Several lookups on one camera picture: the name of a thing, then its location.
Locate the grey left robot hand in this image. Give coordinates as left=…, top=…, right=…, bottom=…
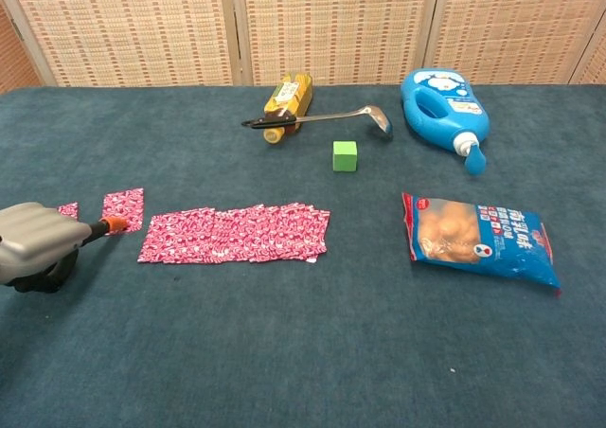
left=0, top=202, right=130, bottom=294

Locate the woven folding screen panel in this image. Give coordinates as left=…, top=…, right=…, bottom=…
left=0, top=0, right=241, bottom=88
left=423, top=0, right=606, bottom=86
left=567, top=25, right=606, bottom=86
left=0, top=0, right=46, bottom=96
left=230, top=0, right=444, bottom=87

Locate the yellow drink bottle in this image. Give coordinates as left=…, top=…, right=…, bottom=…
left=262, top=71, right=315, bottom=145

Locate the green cube block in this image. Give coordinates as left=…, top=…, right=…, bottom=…
left=331, top=139, right=360, bottom=172

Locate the blue detergent bottle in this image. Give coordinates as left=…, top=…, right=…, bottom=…
left=400, top=66, right=491, bottom=177

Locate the blue snack bag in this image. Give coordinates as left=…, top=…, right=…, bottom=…
left=401, top=191, right=563, bottom=298

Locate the steel ladle black handle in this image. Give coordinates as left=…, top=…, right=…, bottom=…
left=241, top=104, right=394, bottom=140

